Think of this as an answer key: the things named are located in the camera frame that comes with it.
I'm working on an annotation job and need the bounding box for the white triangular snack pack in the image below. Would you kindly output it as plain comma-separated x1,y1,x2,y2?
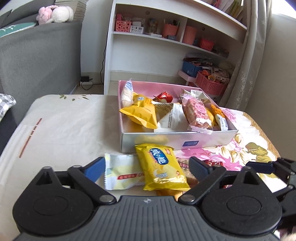
152,101,189,133

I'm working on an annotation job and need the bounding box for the pink cardboard box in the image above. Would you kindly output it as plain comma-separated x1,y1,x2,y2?
119,80,238,153

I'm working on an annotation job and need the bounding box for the pink nougat snack pack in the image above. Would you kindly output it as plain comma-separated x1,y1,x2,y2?
181,94,213,135

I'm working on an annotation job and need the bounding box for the teal cushion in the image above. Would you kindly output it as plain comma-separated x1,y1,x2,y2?
0,22,37,38

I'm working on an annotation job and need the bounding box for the pink perforated shelf basket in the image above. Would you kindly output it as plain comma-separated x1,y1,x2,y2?
115,20,132,33

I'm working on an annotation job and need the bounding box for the black power adapter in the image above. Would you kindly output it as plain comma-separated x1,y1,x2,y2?
80,75,91,82

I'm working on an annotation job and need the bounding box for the pink white plush toy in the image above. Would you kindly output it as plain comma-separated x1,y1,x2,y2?
36,5,74,25

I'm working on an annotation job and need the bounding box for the white bookshelf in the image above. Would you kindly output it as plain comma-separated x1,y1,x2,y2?
104,1,247,94

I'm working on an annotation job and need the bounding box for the long yellow snack pack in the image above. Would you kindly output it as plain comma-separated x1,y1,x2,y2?
119,94,158,130

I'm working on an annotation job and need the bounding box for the stack of books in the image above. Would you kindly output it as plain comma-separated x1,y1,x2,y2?
55,0,88,22

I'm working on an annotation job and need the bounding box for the clear rice cracker pack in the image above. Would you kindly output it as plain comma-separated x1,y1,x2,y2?
120,80,134,108

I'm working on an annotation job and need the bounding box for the gold snack pack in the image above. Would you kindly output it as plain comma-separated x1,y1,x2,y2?
156,189,183,201

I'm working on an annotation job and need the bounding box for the red silver snack pack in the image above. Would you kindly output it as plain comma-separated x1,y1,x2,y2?
202,159,234,189

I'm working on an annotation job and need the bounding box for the brown cookie pack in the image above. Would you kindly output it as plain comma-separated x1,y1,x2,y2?
177,158,198,188

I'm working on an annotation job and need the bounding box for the grey sofa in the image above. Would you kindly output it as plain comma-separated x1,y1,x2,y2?
0,3,83,126

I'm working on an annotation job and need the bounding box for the grey checked pillow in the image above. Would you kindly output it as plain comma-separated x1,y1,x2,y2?
0,93,16,121

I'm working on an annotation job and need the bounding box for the blue storage box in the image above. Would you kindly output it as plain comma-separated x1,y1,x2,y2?
182,60,203,78

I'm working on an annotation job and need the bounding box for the red small shelf basket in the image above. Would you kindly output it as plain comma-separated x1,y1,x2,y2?
199,38,214,51

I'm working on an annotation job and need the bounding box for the pink plastic basket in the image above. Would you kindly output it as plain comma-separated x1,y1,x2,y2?
196,71,227,96

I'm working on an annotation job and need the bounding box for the beige curtain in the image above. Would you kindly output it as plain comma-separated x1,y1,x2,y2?
219,0,272,111

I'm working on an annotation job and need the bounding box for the coral cup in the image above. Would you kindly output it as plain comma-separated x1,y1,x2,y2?
182,26,197,45

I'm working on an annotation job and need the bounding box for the white nut snack pack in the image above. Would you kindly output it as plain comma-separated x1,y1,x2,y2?
180,89,210,103

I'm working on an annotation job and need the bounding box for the coral pen holder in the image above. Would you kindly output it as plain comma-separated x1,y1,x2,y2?
162,24,179,39

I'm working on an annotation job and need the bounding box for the orange white snack pack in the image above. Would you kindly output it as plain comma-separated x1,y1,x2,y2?
211,104,228,131

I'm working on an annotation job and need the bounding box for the pale green white snack pack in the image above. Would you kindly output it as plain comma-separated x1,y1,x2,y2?
104,153,145,190

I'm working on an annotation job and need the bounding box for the yellow biscuit pack blue logo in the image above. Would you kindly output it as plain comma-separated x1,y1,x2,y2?
135,143,190,191

